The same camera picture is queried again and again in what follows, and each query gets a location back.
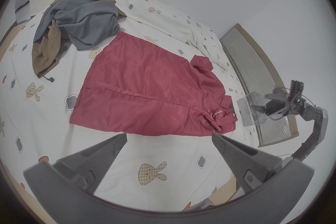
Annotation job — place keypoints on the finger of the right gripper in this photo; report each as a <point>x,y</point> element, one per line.
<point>275,93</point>
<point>259,108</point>

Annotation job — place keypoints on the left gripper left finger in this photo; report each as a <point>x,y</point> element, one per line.
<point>89,165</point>

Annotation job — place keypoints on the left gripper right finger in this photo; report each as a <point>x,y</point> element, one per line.
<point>248,165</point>

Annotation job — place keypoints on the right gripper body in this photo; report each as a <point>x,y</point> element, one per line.
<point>277,107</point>

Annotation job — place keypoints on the red shirt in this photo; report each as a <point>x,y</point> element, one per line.
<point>147,97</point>

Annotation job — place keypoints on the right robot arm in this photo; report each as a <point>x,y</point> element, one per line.
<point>319,123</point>

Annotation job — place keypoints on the clear plastic box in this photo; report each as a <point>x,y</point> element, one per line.
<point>246,110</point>

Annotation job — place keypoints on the tan garment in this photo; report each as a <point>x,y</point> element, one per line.
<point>44,57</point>

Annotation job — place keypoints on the white printed quilt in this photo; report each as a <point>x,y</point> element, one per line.
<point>168,23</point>

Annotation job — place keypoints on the grey garment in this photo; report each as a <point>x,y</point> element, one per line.
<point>84,23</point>

